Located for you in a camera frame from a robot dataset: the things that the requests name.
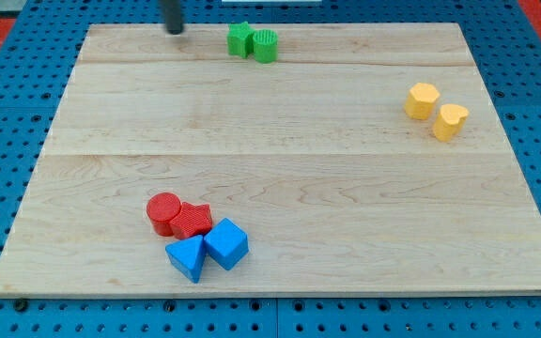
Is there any red star block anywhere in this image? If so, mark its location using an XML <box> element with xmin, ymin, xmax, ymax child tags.
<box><xmin>169</xmin><ymin>202</ymin><xmax>213</xmax><ymax>240</ymax></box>

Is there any red circle block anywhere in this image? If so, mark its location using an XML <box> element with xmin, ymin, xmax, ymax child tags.
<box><xmin>146</xmin><ymin>192</ymin><xmax>181</xmax><ymax>237</ymax></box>

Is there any green circle block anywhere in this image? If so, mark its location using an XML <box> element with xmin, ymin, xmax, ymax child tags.
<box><xmin>253</xmin><ymin>29</ymin><xmax>278</xmax><ymax>64</ymax></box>

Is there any green star block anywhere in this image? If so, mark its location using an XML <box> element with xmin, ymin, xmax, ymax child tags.
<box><xmin>226</xmin><ymin>22</ymin><xmax>255</xmax><ymax>58</ymax></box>

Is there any blue cube block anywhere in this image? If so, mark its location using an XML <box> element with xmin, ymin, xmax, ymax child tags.
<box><xmin>204</xmin><ymin>218</ymin><xmax>249</xmax><ymax>270</ymax></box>

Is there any wooden board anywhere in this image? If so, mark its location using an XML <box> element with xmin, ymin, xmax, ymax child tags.
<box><xmin>0</xmin><ymin>23</ymin><xmax>541</xmax><ymax>300</ymax></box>

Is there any blue triangle block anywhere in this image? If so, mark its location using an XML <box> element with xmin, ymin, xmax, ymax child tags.
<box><xmin>165</xmin><ymin>235</ymin><xmax>207</xmax><ymax>284</ymax></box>

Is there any yellow hexagon block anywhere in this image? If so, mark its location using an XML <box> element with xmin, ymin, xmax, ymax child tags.
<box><xmin>404</xmin><ymin>83</ymin><xmax>441</xmax><ymax>120</ymax></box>

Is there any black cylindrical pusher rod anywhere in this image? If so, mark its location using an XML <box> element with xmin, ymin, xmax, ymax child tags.
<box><xmin>159</xmin><ymin>0</ymin><xmax>184</xmax><ymax>35</ymax></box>

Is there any yellow heart block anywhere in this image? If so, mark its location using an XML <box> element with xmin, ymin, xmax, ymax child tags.
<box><xmin>432</xmin><ymin>103</ymin><xmax>470</xmax><ymax>142</ymax></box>

